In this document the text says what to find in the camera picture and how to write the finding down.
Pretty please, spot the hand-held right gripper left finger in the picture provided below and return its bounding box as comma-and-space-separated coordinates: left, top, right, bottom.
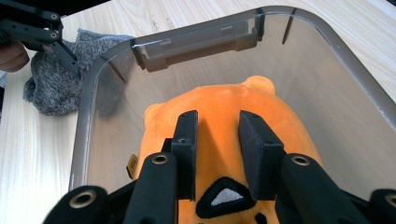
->
171, 109, 200, 202

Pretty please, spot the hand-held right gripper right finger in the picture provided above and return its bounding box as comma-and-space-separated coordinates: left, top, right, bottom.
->
238, 110, 286, 202

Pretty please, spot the grey fuzzy cloth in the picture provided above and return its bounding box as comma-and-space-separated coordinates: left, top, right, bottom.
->
22, 28, 134, 117

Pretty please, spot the orange plush toy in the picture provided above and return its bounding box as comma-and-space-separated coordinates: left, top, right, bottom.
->
125, 75, 325, 224

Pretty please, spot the grey translucent storage box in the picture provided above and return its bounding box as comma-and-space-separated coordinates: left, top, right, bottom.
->
68, 5, 396, 203

